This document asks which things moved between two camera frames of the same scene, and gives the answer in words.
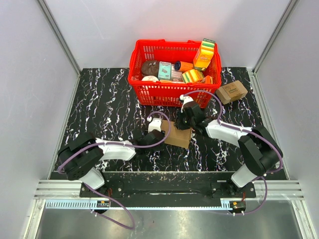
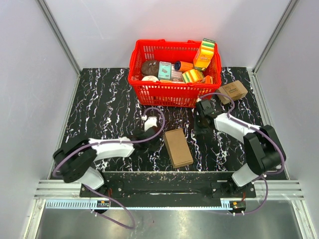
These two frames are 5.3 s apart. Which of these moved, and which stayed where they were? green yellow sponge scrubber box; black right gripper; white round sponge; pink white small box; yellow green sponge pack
Moved: black right gripper
Stayed: pink white small box; white round sponge; yellow green sponge pack; green yellow sponge scrubber box
